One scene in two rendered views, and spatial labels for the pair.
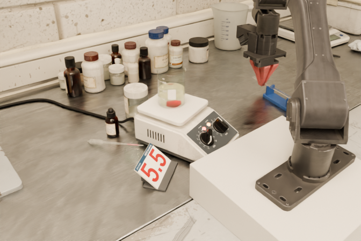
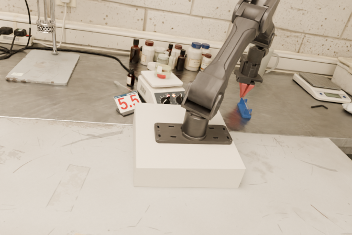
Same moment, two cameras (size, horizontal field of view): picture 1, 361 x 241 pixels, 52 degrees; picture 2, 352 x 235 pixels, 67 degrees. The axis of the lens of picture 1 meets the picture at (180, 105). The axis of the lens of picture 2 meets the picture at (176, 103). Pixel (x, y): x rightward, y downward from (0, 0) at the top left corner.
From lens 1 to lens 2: 0.40 m
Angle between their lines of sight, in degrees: 21
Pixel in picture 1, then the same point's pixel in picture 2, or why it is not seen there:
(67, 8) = (152, 14)
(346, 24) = not seen: outside the picture
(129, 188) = (108, 107)
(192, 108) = (169, 82)
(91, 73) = (144, 52)
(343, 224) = (179, 163)
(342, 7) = not seen: outside the picture
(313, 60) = (215, 63)
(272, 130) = not seen: hidden behind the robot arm
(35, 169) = (78, 81)
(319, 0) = (243, 31)
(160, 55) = (193, 58)
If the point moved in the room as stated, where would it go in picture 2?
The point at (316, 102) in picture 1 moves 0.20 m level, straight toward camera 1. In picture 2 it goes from (198, 85) to (121, 99)
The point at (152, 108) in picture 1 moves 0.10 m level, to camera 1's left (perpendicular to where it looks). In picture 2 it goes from (148, 74) to (126, 65)
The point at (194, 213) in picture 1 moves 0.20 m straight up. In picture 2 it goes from (125, 130) to (132, 67)
